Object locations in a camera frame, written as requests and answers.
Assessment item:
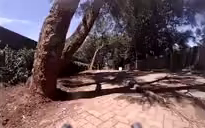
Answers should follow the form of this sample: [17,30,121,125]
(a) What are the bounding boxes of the dark fence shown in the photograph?
[136,44,205,72]

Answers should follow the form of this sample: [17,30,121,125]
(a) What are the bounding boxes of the grey wall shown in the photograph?
[0,21,38,51]

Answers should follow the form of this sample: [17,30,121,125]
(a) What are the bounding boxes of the red brick path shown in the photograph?
[39,69,205,128]

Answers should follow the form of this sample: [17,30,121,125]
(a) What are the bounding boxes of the green hedge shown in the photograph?
[0,43,36,88]

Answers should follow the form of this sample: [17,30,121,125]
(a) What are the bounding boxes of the group of shady trees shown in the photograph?
[69,0,205,71]

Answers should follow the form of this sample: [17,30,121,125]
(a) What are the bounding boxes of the forked tree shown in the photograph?
[28,0,106,99]

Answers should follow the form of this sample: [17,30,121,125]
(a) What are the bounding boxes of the bare earth ground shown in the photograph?
[0,83,78,128]

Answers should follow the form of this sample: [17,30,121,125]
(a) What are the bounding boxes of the robot's own part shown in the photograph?
[131,121,143,128]

